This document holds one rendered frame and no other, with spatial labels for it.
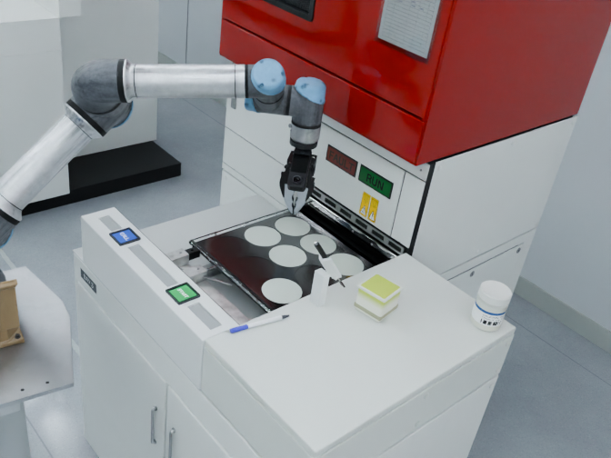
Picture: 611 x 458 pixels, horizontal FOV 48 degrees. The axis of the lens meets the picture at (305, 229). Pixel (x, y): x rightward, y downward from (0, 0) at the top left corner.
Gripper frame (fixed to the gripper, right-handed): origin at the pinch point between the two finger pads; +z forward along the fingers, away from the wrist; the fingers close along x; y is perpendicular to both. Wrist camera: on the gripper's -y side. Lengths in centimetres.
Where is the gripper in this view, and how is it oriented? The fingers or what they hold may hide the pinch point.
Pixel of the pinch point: (293, 210)
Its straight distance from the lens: 183.5
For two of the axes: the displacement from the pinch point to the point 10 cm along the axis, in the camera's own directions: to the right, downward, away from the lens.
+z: -1.3, 8.4, 5.3
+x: -9.8, -1.9, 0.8
